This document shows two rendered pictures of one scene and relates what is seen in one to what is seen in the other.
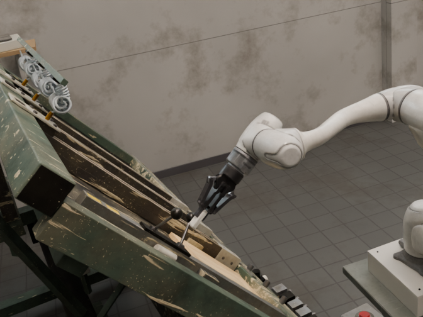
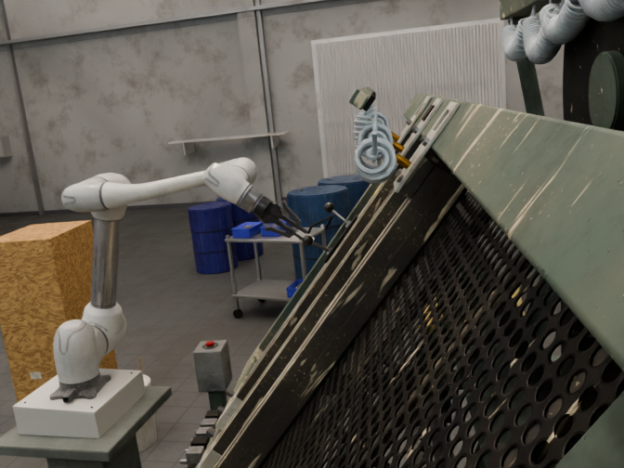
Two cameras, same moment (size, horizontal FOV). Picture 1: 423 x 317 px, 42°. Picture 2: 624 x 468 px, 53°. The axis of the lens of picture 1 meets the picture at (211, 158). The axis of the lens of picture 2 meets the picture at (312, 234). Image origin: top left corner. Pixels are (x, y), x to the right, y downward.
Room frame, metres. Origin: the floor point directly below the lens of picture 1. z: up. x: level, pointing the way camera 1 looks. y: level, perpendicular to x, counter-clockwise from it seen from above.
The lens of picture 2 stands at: (3.43, 1.15, 1.92)
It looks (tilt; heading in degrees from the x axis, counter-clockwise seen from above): 13 degrees down; 209
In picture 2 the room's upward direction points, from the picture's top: 6 degrees counter-clockwise
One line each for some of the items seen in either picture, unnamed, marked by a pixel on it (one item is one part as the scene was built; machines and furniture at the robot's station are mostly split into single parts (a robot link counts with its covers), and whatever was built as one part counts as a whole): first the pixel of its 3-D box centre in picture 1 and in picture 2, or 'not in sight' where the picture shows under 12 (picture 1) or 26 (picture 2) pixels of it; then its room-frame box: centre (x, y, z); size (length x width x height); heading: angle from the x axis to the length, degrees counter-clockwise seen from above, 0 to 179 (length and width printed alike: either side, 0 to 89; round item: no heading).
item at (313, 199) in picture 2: not in sight; (335, 227); (-2.37, -1.80, 0.48); 1.29 x 0.79 x 0.97; 14
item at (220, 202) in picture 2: not in sight; (227, 230); (-2.51, -3.33, 0.38); 1.05 x 0.64 x 0.76; 13
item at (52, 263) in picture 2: not in sight; (58, 327); (0.96, -2.12, 0.63); 0.50 x 0.42 x 1.25; 21
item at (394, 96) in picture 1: (404, 102); (86, 197); (1.80, -0.70, 1.62); 0.18 x 0.14 x 0.13; 107
